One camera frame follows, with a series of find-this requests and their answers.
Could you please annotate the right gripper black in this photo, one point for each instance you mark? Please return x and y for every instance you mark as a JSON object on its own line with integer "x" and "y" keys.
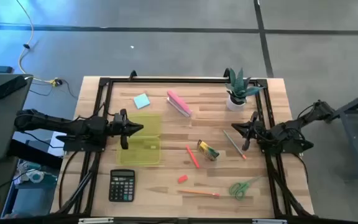
{"x": 255, "y": 130}

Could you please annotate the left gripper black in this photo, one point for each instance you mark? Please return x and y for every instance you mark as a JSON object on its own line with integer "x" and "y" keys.
{"x": 118, "y": 126}

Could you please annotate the grey-green pencil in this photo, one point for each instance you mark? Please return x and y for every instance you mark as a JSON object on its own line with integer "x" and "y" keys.
{"x": 233, "y": 144}

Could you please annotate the yellow-green translucent pencil box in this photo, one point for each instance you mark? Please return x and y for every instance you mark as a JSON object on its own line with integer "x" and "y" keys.
{"x": 141, "y": 152}

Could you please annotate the blue sticky note pad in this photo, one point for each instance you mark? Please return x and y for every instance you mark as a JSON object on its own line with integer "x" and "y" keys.
{"x": 141, "y": 101}

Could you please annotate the yellow crayon box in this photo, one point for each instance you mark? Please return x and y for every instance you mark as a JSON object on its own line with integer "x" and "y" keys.
{"x": 208, "y": 151}

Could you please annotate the green scissors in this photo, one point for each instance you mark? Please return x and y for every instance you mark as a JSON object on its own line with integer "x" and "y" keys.
{"x": 246, "y": 186}

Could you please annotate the red-orange highlighter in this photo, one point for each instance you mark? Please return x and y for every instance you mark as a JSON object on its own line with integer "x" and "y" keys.
{"x": 192, "y": 156}

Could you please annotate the red eraser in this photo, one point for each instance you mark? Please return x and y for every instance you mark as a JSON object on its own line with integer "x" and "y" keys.
{"x": 182, "y": 179}

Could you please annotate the orange pencil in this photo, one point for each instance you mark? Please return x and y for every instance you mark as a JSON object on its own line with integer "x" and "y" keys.
{"x": 197, "y": 192}

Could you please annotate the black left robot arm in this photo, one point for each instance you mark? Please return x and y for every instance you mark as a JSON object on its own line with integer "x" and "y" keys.
{"x": 57, "y": 124}

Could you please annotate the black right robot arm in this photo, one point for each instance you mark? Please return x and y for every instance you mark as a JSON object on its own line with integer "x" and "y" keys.
{"x": 291, "y": 133}

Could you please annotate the green plant in white pot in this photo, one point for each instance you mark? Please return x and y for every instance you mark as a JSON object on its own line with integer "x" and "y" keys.
{"x": 235, "y": 104}

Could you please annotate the pink and white stapler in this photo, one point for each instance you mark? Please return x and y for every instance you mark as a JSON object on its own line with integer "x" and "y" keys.
{"x": 179, "y": 102}

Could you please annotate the black calculator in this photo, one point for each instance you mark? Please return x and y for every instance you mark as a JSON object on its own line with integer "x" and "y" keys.
{"x": 121, "y": 189}

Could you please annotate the clear tape dispenser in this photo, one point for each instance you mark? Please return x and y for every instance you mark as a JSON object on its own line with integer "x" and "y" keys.
{"x": 36, "y": 176}

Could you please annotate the grey metal table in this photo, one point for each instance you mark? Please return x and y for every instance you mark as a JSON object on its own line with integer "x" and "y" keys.
{"x": 353, "y": 102}

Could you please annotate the grey desk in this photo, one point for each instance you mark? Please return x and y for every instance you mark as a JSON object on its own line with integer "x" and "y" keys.
{"x": 5, "y": 124}

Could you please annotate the blue storage bin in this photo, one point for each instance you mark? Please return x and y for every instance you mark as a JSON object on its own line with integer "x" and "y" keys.
{"x": 26, "y": 202}

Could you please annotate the black phone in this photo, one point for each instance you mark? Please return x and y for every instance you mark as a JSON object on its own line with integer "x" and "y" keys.
{"x": 9, "y": 87}

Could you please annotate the black frame mount bracket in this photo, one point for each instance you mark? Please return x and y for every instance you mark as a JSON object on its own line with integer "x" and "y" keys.
{"x": 132, "y": 74}
{"x": 226, "y": 73}

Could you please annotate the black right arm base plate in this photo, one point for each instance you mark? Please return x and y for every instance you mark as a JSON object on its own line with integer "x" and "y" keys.
{"x": 294, "y": 150}

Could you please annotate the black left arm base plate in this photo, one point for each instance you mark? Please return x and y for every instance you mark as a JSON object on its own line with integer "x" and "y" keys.
{"x": 73, "y": 146}

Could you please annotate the black aluminium table frame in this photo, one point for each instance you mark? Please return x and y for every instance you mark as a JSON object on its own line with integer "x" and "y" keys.
{"x": 182, "y": 80}

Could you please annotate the white table edge bracket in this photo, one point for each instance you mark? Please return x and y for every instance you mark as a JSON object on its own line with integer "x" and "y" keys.
{"x": 95, "y": 220}
{"x": 269, "y": 221}

